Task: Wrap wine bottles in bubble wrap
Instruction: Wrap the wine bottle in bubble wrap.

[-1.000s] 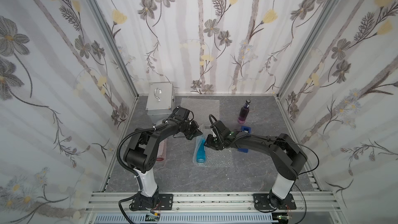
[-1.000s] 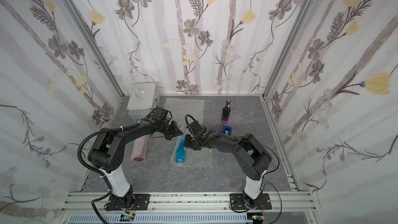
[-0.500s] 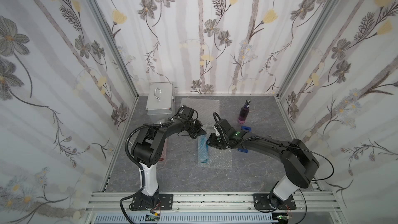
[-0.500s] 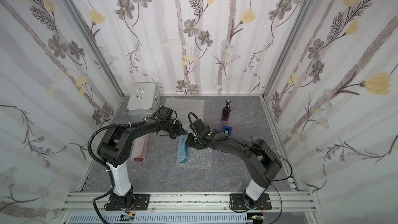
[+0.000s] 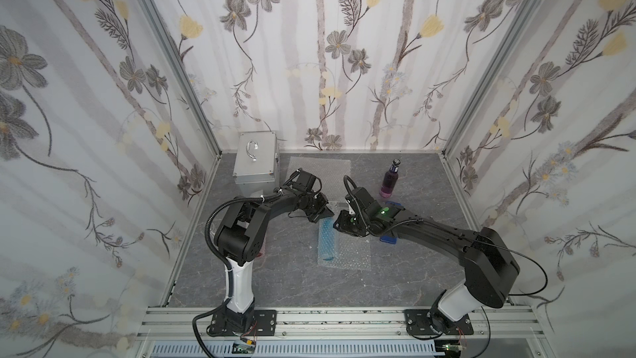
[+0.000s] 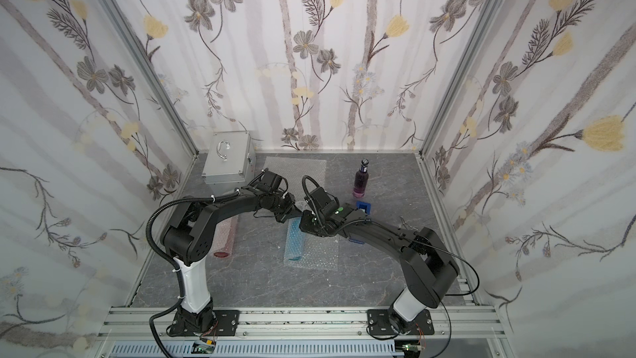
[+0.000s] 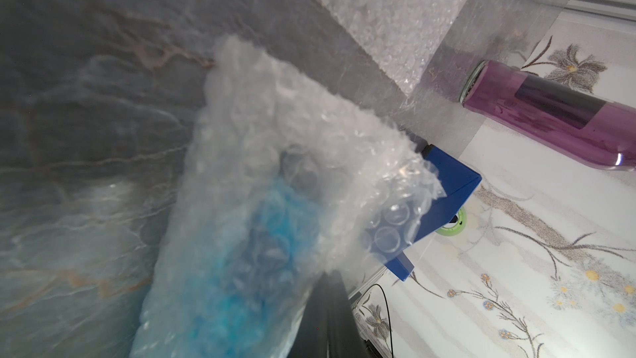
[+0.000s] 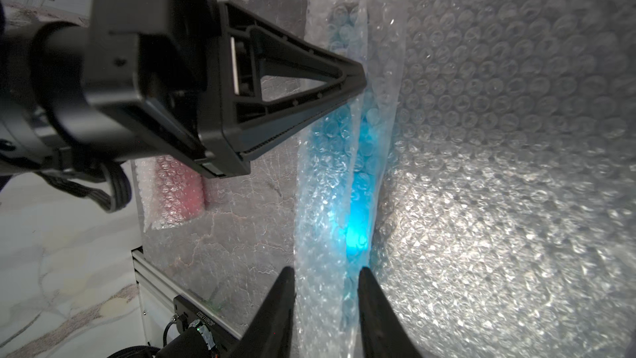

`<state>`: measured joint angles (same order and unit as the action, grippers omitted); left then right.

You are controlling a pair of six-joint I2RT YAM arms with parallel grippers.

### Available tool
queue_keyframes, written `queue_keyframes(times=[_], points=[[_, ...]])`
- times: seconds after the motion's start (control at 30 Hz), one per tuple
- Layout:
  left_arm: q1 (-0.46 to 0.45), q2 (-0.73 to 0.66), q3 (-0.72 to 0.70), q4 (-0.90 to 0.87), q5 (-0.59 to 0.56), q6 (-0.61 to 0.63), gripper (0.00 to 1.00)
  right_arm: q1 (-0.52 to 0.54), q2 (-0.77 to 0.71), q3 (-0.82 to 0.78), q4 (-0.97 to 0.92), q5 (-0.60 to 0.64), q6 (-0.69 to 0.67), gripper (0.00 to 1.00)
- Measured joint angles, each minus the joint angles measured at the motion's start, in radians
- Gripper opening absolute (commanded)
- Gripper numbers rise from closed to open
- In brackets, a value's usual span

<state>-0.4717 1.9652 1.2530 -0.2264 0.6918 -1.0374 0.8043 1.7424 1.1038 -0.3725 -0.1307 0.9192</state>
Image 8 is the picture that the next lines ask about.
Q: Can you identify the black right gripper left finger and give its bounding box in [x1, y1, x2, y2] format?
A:
[230, 266, 296, 358]

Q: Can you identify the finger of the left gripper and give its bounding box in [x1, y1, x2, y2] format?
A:
[198, 3, 367, 177]

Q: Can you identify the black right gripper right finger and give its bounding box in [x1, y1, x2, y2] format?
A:
[358, 267, 422, 358]

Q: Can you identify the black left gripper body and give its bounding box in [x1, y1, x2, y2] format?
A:
[82, 0, 217, 169]

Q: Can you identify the blue glass bottle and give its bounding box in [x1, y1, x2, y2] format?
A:
[310, 12, 395, 266]

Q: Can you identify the pink glass bottle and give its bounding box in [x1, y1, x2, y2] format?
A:
[154, 156, 205, 226]

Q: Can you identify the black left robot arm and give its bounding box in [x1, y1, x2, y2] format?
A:
[1, 0, 367, 213]

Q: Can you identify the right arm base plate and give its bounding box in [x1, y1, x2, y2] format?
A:
[172, 294, 240, 357]

